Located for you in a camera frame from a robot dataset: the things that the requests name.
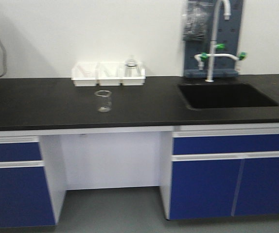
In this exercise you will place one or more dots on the clear glass beaker on bench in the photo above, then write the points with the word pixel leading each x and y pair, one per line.
pixel 104 103

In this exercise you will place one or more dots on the white right storage bin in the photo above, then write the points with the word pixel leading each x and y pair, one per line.
pixel 134 81

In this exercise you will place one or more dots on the white storage bin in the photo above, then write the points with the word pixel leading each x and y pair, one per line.
pixel 85 74
pixel 110 73
pixel 134 81

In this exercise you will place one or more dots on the clear round-bottom flask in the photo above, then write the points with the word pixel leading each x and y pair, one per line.
pixel 131 67

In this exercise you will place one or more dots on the white middle storage bin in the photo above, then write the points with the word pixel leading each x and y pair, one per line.
pixel 110 73

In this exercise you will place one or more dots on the black lab sink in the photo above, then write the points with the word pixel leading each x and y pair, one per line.
pixel 211 96

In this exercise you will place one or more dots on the white left storage bin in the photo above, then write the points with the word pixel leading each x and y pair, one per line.
pixel 85 74

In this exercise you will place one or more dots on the blue right drawer front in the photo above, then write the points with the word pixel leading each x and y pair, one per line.
pixel 226 144

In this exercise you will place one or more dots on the blue drawer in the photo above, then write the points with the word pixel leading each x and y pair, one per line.
pixel 13 152
pixel 226 144

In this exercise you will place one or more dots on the white gooseneck lab faucet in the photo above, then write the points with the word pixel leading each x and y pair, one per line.
pixel 201 58

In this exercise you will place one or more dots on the blue cabinet door middle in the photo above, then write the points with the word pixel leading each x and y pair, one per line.
pixel 202 189

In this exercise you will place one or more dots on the blue cabinet door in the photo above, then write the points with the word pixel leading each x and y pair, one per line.
pixel 259 188
pixel 202 189
pixel 24 198

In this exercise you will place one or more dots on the plastic bag of parts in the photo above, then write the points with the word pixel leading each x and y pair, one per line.
pixel 196 19

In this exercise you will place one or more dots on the blue left drawer front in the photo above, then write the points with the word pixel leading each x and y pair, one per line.
pixel 13 152

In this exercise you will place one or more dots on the grey pegboard drying rack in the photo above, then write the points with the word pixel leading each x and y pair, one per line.
pixel 227 35

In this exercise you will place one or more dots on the blue left cabinet door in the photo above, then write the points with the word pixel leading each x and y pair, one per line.
pixel 24 198

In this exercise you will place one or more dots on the blue cabinet door right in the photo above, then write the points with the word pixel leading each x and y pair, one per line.
pixel 259 188

